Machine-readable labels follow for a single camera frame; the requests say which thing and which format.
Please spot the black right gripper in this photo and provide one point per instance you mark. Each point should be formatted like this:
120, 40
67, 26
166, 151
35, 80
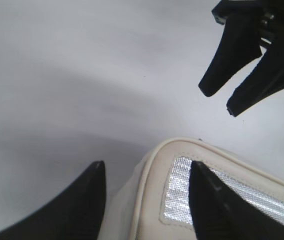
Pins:
240, 44

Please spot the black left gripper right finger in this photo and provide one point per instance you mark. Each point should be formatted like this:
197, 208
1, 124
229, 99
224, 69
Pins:
219, 213

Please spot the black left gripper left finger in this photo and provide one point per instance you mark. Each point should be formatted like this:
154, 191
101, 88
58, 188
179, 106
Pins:
75, 214

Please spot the cream fabric zipper bag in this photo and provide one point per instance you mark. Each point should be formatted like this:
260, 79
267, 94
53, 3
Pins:
186, 189

